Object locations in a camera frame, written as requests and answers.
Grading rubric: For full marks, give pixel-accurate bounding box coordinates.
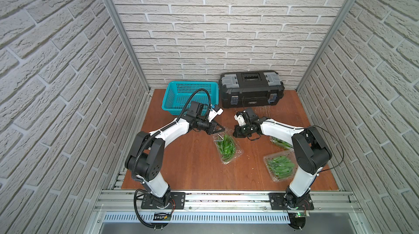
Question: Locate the aluminium frame post left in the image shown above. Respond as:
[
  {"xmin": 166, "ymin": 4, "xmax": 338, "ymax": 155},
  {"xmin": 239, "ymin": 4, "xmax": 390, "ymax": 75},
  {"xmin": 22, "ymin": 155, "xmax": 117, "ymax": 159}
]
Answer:
[{"xmin": 103, "ymin": 0, "xmax": 151, "ymax": 92}]

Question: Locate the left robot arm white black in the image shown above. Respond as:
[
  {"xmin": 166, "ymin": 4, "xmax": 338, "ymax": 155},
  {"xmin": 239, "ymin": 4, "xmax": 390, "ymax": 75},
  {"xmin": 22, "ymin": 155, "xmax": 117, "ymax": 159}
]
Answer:
[{"xmin": 124, "ymin": 118, "xmax": 225, "ymax": 198}]

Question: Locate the clear pepper container far right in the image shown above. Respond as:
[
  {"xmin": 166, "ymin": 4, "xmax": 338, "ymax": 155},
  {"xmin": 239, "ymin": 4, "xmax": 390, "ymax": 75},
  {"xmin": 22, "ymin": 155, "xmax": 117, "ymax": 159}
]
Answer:
[{"xmin": 270, "ymin": 136, "xmax": 294, "ymax": 151}]

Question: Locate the black toolbox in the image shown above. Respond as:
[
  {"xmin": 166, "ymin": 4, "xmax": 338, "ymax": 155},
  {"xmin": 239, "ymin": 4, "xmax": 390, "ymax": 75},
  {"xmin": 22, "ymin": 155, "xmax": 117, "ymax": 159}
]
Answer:
[{"xmin": 219, "ymin": 70, "xmax": 285, "ymax": 108}]

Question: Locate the clear pepper container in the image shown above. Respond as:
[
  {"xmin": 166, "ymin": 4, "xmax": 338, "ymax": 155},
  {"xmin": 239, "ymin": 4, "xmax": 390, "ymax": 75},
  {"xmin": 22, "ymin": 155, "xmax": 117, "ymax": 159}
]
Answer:
[
  {"xmin": 263, "ymin": 151, "xmax": 298, "ymax": 182},
  {"xmin": 270, "ymin": 136, "xmax": 294, "ymax": 151}
]

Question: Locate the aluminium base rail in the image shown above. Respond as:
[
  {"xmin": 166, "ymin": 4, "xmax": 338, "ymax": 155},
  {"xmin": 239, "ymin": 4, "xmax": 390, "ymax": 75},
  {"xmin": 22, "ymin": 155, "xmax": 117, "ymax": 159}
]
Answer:
[{"xmin": 93, "ymin": 190, "xmax": 362, "ymax": 224}]

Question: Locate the clear pepper container near right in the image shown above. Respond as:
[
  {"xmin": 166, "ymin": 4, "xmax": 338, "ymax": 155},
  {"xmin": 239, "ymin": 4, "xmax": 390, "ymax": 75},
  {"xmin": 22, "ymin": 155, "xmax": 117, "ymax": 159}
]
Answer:
[{"xmin": 263, "ymin": 151, "xmax": 298, "ymax": 182}]

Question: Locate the clear clamshell container with peppers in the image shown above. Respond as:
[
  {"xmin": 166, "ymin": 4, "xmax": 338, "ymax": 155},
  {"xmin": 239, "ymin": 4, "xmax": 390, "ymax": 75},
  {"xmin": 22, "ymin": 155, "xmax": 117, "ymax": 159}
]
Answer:
[{"xmin": 213, "ymin": 129, "xmax": 243, "ymax": 165}]

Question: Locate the black corrugated cable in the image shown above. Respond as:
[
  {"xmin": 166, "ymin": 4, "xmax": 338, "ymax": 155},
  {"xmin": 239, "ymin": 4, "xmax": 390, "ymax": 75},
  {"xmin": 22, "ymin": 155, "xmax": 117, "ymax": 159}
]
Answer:
[{"xmin": 130, "ymin": 88, "xmax": 213, "ymax": 179}]

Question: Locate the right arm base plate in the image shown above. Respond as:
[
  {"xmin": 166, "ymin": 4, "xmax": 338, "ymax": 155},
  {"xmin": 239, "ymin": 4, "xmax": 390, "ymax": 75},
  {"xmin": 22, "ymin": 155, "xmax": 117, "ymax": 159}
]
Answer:
[{"xmin": 268, "ymin": 192, "xmax": 314, "ymax": 211}]

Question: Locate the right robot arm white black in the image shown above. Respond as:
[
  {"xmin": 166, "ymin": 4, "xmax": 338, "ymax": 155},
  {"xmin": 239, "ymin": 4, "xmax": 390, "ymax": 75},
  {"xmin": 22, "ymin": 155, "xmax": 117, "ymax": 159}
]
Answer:
[{"xmin": 233, "ymin": 108, "xmax": 332, "ymax": 210}]

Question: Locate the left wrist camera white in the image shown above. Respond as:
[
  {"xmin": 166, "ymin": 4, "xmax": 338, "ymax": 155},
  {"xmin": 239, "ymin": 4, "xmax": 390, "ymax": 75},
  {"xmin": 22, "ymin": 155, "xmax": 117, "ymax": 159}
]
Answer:
[{"xmin": 207, "ymin": 105, "xmax": 223, "ymax": 122}]

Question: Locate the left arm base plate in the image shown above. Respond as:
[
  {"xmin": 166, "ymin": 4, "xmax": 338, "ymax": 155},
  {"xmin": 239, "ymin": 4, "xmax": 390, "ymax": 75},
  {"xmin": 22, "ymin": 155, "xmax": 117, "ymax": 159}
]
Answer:
[{"xmin": 141, "ymin": 191, "xmax": 186, "ymax": 210}]

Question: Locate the teal plastic basket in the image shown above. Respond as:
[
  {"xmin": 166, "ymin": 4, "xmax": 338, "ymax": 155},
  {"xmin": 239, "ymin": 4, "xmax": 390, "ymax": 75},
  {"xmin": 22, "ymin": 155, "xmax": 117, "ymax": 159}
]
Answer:
[{"xmin": 161, "ymin": 81, "xmax": 219, "ymax": 116}]

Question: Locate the aluminium frame post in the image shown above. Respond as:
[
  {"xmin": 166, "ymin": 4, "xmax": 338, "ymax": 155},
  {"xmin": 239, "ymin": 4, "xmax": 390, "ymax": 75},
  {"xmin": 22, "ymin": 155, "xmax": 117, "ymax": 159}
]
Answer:
[
  {"xmin": 295, "ymin": 0, "xmax": 356, "ymax": 92},
  {"xmin": 103, "ymin": 0, "xmax": 151, "ymax": 92}
]

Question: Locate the aluminium frame post right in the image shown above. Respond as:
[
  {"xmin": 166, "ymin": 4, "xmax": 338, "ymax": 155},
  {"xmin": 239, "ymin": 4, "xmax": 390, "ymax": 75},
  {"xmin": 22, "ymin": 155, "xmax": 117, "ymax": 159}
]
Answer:
[{"xmin": 295, "ymin": 0, "xmax": 356, "ymax": 92}]

